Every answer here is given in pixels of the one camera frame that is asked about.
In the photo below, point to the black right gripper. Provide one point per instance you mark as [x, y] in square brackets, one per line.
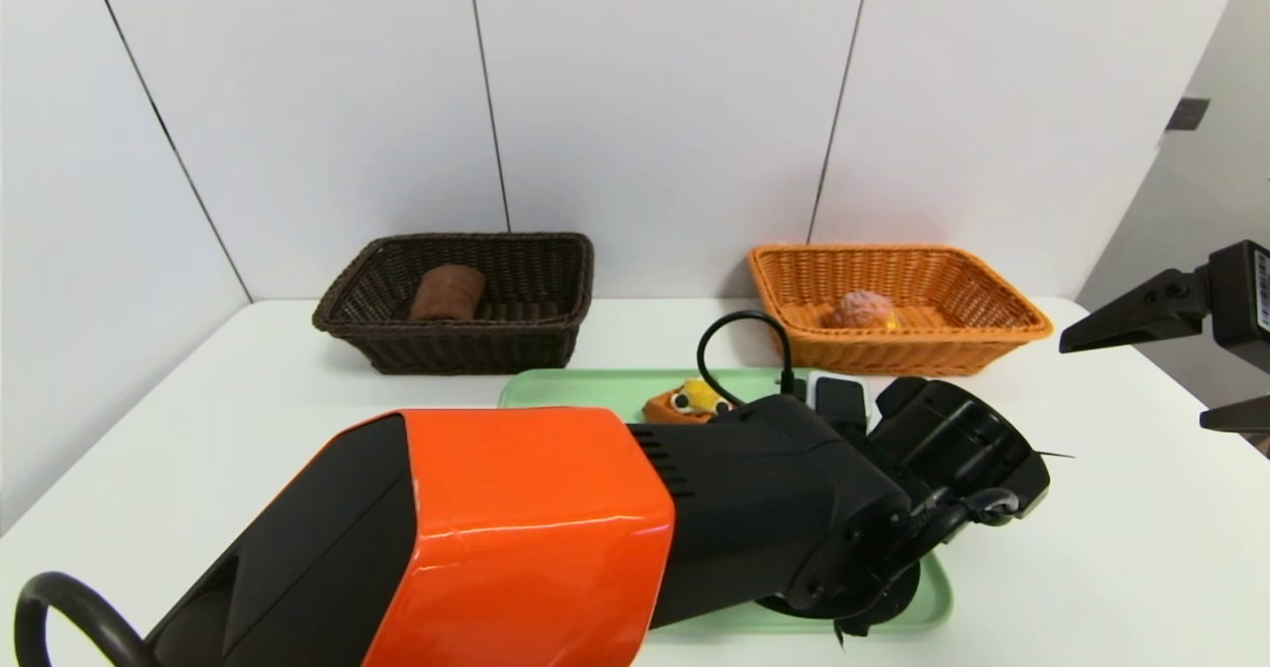
[1244, 292]

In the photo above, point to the orange wicker basket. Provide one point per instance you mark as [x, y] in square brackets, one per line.
[893, 349]

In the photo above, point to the brown towel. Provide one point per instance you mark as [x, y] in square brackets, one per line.
[446, 292]

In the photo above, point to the dark brown wicker basket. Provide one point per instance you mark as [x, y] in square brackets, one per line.
[466, 344]

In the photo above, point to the orange fruit tart boat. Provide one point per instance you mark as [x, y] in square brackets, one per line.
[685, 404]

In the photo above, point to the dark grey wall plate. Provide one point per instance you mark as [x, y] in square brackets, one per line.
[1189, 113]

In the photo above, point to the pink brown cream puff bun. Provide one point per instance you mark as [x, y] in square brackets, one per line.
[863, 310]

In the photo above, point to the light green plastic tray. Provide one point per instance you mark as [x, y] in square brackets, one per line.
[585, 386]

